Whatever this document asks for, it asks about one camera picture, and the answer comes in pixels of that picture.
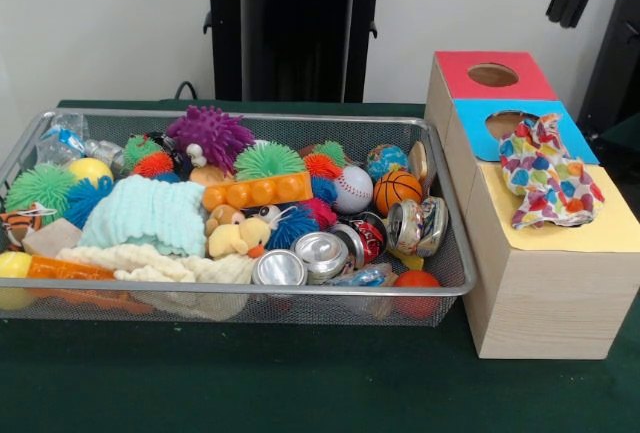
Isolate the purple spiky toy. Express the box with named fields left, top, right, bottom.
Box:
left=166, top=105, right=255, bottom=174

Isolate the green cloth side table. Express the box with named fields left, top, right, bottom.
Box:
left=594, top=112, right=640, bottom=154

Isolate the shallow wire mesh bin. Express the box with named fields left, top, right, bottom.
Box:
left=0, top=108, right=477, bottom=328

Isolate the blue spiky ball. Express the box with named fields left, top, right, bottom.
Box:
left=64, top=175, right=115, bottom=229

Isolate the wooden box with three holes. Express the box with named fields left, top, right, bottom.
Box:
left=424, top=50, right=640, bottom=360

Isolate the multicolour dotted wrapper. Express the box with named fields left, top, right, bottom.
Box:
left=497, top=112, right=606, bottom=230

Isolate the red-orange ball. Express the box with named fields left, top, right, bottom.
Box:
left=392, top=269, right=442, bottom=319

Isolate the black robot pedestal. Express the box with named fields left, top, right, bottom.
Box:
left=192, top=0, right=404, bottom=103

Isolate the silver drink can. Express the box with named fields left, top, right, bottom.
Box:
left=387, top=195, right=450, bottom=259

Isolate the dark green table cloth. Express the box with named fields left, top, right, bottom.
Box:
left=0, top=98, right=640, bottom=433

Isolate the yellow plush duck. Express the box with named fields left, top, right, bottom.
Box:
left=207, top=216, right=274, bottom=260

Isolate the orange toy building brick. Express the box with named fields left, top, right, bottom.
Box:
left=202, top=170, right=315, bottom=213

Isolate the small basketball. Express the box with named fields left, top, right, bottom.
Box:
left=373, top=170, right=425, bottom=217

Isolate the small baseball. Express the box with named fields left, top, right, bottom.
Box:
left=332, top=165, right=375, bottom=214

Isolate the bright green spiky ball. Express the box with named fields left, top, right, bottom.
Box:
left=233, top=140, right=307, bottom=180

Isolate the mint green cloth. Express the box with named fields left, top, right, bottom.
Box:
left=78, top=175, right=207, bottom=258

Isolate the black upright panel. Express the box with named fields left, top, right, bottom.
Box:
left=577, top=0, right=640, bottom=144

